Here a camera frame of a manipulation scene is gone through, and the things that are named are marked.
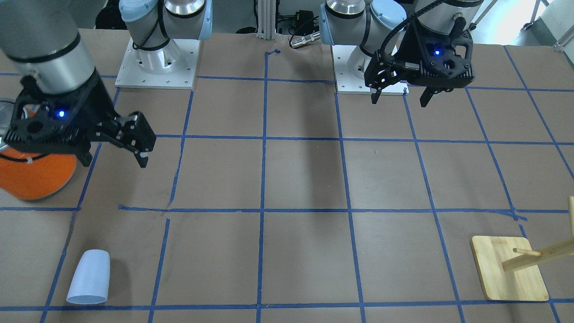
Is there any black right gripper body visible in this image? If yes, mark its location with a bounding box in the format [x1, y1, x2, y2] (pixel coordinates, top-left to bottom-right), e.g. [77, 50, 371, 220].
[18, 67, 157, 155]

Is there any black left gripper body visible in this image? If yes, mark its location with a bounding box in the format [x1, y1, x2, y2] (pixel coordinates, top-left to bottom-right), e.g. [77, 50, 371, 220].
[364, 20, 431, 90]

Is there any light blue plastic cup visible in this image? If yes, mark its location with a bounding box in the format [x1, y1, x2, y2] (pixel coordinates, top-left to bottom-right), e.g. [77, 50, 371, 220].
[65, 249, 110, 305]

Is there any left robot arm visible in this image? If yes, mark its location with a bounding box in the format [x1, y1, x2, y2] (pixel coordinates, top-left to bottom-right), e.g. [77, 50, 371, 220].
[318, 0, 482, 108]

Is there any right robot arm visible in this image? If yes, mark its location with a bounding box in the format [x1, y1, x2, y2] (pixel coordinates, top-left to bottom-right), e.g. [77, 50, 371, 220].
[0, 0, 213, 168]

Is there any orange canister with grey lid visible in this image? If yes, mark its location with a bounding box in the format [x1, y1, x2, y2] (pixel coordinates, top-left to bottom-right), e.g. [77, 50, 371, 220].
[0, 98, 77, 200]

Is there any silver cylindrical connector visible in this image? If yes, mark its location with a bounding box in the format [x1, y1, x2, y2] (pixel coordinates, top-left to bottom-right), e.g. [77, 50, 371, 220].
[289, 31, 321, 49]

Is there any wooden mug tree stand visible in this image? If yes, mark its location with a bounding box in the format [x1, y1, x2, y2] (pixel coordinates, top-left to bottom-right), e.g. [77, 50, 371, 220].
[467, 196, 573, 302]

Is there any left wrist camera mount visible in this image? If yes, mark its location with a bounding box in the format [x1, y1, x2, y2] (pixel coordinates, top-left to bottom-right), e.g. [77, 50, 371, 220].
[406, 16, 475, 91]

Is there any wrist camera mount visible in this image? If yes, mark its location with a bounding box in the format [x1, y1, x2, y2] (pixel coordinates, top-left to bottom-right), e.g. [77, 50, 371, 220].
[406, 16, 475, 91]
[6, 74, 106, 155]

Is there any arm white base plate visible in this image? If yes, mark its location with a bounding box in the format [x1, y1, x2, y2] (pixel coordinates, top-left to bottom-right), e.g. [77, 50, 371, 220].
[331, 44, 409, 96]
[115, 39, 201, 90]

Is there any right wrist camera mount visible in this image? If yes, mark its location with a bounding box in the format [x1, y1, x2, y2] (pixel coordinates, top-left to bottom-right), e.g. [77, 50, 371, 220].
[6, 74, 106, 155]

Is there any black cable bundle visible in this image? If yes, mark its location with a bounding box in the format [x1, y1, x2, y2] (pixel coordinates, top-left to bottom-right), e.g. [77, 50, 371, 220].
[276, 9, 321, 36]

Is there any aluminium frame post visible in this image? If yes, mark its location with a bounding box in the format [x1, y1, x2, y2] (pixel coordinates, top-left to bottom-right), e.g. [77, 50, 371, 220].
[256, 0, 277, 41]

